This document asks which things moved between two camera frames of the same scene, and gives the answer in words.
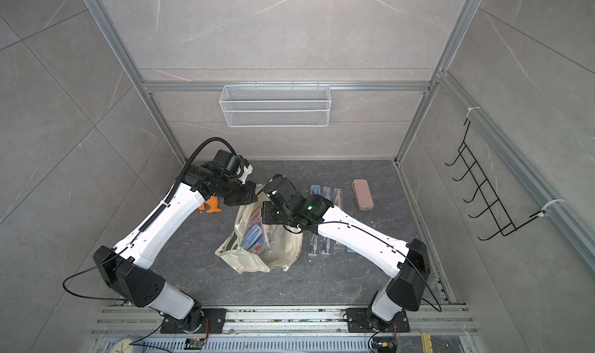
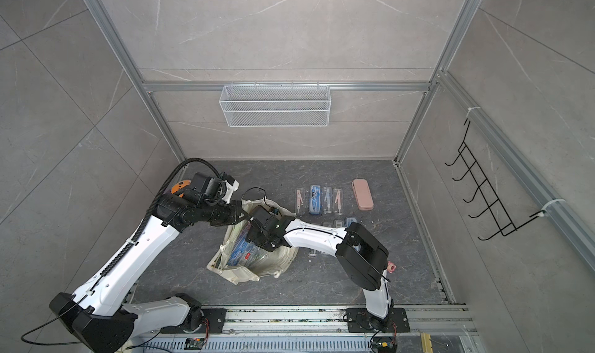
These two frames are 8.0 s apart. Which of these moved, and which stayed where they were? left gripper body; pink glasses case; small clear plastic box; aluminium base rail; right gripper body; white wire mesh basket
Moved: left gripper body; right gripper body
Stayed: white wire mesh basket; pink glasses case; aluminium base rail; small clear plastic box
